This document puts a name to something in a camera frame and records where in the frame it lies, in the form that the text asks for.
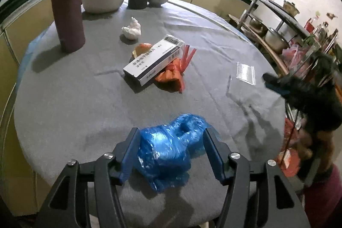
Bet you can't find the clear blister pack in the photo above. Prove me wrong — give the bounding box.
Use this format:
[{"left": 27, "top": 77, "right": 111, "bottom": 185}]
[{"left": 236, "top": 62, "right": 256, "bottom": 86}]

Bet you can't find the steel pot on shelf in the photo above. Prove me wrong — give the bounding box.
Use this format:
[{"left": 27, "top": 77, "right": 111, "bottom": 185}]
[{"left": 265, "top": 28, "right": 289, "bottom": 54}]

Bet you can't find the grey tablecloth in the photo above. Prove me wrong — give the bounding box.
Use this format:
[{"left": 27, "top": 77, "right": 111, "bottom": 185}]
[{"left": 14, "top": 1, "right": 285, "bottom": 184}]

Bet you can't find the orange red mesh bag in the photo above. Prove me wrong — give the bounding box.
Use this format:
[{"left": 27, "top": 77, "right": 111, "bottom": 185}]
[{"left": 155, "top": 44, "right": 196, "bottom": 93}]

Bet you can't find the white tissue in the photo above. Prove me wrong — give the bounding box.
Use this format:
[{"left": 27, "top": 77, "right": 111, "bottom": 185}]
[{"left": 122, "top": 17, "right": 142, "bottom": 40}]

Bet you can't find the blue plastic bag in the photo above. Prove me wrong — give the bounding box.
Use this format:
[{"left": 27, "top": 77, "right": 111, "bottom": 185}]
[{"left": 134, "top": 114, "right": 211, "bottom": 193}]

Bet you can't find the metal kitchen rack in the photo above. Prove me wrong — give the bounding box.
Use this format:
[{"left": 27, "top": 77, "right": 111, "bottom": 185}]
[{"left": 237, "top": 0, "right": 335, "bottom": 80}]

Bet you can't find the white blue medicine box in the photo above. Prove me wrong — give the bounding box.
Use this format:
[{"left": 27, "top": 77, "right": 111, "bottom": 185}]
[{"left": 123, "top": 35, "right": 185, "bottom": 86}]

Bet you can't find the orange peel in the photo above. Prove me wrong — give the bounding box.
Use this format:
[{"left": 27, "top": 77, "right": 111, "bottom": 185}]
[{"left": 132, "top": 43, "right": 152, "bottom": 58}]

